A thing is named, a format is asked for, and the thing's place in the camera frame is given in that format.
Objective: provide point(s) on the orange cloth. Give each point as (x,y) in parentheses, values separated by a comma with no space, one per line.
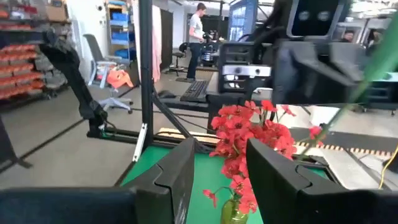
(119,77)

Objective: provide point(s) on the yellow glass vase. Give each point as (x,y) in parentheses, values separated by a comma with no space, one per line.
(231,214)

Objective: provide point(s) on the storage shelf red bins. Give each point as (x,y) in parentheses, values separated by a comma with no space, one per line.
(18,62)

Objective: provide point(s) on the blue screen computer monitor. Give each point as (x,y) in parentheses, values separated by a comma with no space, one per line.
(242,18)

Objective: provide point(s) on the red tulip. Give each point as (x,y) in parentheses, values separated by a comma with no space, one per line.
(373,71)

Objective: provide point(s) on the dark grey desk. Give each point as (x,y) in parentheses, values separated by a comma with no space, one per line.
(186,105)

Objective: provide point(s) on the white aluminium rail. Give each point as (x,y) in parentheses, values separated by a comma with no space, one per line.
(140,141)

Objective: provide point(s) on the black frame post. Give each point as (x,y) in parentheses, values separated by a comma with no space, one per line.
(146,62)

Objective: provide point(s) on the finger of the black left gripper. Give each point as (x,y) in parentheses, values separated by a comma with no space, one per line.
(298,77)
(348,59)

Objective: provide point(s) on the black frame brace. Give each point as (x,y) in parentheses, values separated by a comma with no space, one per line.
(174,119)

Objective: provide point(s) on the red poppy bunch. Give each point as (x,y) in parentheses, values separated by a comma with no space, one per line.
(236,124)
(276,137)

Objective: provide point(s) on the black computer mouse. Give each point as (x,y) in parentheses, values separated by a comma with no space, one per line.
(166,94)

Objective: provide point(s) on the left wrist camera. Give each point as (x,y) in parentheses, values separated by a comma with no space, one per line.
(314,15)

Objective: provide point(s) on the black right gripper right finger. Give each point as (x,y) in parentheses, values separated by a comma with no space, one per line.
(311,205)

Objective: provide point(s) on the green table mat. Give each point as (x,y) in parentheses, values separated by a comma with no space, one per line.
(205,177)

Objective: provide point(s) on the shelf with blue bins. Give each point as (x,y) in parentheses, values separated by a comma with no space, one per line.
(119,28)

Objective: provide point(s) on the person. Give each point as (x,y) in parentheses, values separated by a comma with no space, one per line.
(348,35)
(374,39)
(196,31)

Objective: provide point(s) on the black mat striped edge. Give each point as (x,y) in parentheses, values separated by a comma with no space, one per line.
(357,138)

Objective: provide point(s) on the black stool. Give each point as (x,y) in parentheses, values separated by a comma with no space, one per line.
(178,57)

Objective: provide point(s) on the pink hanging cloth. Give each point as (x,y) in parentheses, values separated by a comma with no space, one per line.
(156,43)

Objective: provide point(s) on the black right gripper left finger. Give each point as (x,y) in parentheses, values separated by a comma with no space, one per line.
(93,205)

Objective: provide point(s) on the black keyboard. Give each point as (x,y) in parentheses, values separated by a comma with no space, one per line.
(194,90)

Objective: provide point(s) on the grey office chair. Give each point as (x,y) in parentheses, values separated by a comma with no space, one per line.
(93,49)

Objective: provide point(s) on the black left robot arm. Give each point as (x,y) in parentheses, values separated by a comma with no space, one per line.
(276,18)

